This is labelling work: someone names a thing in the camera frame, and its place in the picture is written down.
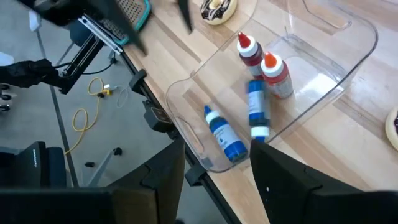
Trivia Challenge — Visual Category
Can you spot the black table-level camera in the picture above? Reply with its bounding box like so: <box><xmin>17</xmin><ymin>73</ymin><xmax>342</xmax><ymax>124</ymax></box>
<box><xmin>142</xmin><ymin>99</ymin><xmax>175</xmax><ymax>134</ymax></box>

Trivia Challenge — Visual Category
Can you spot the chocolate glazed toy donut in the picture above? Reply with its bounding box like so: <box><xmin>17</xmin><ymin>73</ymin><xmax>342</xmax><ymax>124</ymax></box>
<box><xmin>384</xmin><ymin>106</ymin><xmax>398</xmax><ymax>152</ymax></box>
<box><xmin>200</xmin><ymin>0</ymin><xmax>238</xmax><ymax>26</ymax></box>

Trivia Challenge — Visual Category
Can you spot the grey metal stand leg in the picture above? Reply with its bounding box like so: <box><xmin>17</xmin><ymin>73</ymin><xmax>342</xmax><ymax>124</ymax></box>
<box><xmin>85</xmin><ymin>147</ymin><xmax>123</xmax><ymax>187</ymax></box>

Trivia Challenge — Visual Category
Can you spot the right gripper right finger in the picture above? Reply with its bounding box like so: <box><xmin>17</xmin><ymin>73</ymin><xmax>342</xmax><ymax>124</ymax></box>
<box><xmin>250</xmin><ymin>139</ymin><xmax>398</xmax><ymax>224</ymax></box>

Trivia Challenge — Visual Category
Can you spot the black office chair base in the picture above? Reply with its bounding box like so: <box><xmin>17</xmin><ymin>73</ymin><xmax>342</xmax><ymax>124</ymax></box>
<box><xmin>0</xmin><ymin>83</ymin><xmax>12</xmax><ymax>112</ymax></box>

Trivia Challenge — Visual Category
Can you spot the dark red ink bottle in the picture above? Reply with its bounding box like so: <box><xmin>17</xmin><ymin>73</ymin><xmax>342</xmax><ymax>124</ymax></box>
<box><xmin>236</xmin><ymin>31</ymin><xmax>265</xmax><ymax>80</ymax></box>

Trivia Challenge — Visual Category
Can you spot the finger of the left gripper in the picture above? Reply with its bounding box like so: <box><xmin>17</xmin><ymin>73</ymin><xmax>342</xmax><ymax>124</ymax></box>
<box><xmin>93</xmin><ymin>0</ymin><xmax>149</xmax><ymax>56</ymax></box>
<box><xmin>177</xmin><ymin>0</ymin><xmax>194</xmax><ymax>34</ymax></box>

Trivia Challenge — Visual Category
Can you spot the yellow floor cable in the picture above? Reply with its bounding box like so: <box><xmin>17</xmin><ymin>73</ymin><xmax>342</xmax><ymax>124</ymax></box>
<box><xmin>63</xmin><ymin>77</ymin><xmax>112</xmax><ymax>156</ymax></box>

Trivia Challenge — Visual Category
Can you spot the orange red ink bottle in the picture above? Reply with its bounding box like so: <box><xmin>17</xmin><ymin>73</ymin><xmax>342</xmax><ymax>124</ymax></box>
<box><xmin>260</xmin><ymin>51</ymin><xmax>295</xmax><ymax>100</ymax></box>

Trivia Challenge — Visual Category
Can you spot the black equipment case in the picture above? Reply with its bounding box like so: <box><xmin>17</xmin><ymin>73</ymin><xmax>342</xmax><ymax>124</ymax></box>
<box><xmin>0</xmin><ymin>141</ymin><xmax>68</xmax><ymax>189</ymax></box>

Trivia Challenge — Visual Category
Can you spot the black cloth cover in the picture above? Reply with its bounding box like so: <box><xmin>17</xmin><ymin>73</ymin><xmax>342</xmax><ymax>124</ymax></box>
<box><xmin>0</xmin><ymin>58</ymin><xmax>63</xmax><ymax>90</ymax></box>

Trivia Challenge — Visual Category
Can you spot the grey mesh pad teal edge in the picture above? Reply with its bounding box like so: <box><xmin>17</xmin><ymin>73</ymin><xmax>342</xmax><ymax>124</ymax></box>
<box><xmin>99</xmin><ymin>0</ymin><xmax>152</xmax><ymax>47</ymax></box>

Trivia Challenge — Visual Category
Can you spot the thin white cable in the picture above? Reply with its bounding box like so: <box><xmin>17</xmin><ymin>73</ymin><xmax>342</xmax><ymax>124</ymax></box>
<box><xmin>116</xmin><ymin>85</ymin><xmax>130</xmax><ymax>108</ymax></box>

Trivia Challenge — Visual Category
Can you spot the blue ink bottle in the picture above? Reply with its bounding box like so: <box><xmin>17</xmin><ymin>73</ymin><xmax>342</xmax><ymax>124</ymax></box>
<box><xmin>203</xmin><ymin>105</ymin><xmax>249</xmax><ymax>164</ymax></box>
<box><xmin>246</xmin><ymin>79</ymin><xmax>271</xmax><ymax>144</ymax></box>

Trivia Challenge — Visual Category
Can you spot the clear plastic bin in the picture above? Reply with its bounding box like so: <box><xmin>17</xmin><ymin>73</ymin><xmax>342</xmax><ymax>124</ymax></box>
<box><xmin>164</xmin><ymin>0</ymin><xmax>379</xmax><ymax>174</ymax></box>

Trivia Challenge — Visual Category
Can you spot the black aluminium table frame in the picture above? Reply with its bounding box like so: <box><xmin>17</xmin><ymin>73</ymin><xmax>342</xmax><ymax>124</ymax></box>
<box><xmin>57</xmin><ymin>32</ymin><xmax>243</xmax><ymax>224</ymax></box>

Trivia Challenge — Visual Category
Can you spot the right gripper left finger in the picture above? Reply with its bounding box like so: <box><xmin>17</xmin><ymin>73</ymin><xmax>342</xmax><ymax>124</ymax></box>
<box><xmin>0</xmin><ymin>138</ymin><xmax>187</xmax><ymax>224</ymax></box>

